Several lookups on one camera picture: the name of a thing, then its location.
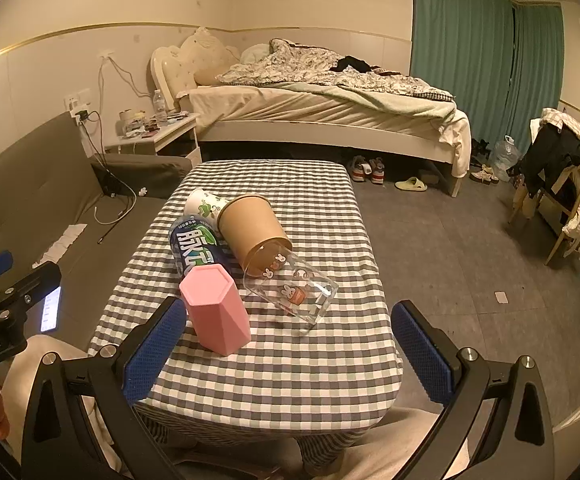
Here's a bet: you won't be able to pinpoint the floral quilt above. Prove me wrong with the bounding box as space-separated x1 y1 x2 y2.
217 38 455 103

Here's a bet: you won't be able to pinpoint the green slipper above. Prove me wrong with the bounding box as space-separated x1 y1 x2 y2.
395 176 429 193

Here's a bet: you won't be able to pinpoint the black clothes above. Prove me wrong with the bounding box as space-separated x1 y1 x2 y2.
330 55 373 74

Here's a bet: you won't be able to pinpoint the brown paper cup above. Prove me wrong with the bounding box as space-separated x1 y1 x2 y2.
218 195 293 277

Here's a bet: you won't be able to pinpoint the white cable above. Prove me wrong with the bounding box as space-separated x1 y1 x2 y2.
97 56 154 100

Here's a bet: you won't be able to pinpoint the person's leg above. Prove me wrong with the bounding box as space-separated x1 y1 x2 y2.
0 335 136 480
297 406 451 480

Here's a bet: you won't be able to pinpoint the black jacket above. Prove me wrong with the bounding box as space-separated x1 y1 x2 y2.
517 122 580 202

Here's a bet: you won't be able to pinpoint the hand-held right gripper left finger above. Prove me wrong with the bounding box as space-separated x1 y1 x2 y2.
20 296 191 480

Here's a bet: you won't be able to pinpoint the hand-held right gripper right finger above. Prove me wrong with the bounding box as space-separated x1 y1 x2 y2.
391 300 556 480

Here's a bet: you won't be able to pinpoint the white nightstand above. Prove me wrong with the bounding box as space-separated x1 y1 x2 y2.
104 112 201 167

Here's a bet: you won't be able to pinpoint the checkered tablecloth table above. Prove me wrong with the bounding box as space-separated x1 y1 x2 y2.
87 160 405 461

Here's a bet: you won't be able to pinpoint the light patterned cloth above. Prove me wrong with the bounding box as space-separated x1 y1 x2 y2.
530 107 580 161

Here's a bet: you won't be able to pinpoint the pink hexagonal cup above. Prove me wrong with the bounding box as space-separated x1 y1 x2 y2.
179 263 251 357

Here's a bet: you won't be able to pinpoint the person's left leg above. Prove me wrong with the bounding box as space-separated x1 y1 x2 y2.
0 335 136 480

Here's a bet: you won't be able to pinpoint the black cable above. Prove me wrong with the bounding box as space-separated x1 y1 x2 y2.
76 110 138 222

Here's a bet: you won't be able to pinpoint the blue drink bottle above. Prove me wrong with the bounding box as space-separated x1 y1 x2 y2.
169 213 228 281

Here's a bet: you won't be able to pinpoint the white bed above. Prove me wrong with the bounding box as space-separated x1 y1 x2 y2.
150 27 473 198

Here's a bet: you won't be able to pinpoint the white green-printed paper cup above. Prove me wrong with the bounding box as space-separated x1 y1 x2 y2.
184 187 231 233

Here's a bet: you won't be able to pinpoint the person's right leg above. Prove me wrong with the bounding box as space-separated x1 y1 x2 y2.
297 406 451 480

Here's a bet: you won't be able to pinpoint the lit smartphone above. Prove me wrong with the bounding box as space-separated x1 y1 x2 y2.
40 287 63 334

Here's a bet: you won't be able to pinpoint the white tissue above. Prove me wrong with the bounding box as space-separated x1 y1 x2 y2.
32 223 87 269

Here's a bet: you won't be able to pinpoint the green curtain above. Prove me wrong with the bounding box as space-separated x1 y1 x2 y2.
512 2 566 117
410 0 516 106

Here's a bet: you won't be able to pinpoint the large water jug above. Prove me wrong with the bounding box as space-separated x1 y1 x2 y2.
490 135 519 182

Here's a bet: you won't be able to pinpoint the cream pillow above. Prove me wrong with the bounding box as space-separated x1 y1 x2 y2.
177 27 243 87

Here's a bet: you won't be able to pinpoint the clear printed glass cup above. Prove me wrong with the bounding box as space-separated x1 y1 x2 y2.
243 239 339 337

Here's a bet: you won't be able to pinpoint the grey sofa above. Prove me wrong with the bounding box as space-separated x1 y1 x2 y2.
0 110 193 361

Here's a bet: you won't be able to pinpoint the wooden chair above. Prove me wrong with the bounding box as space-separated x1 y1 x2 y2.
507 160 580 267

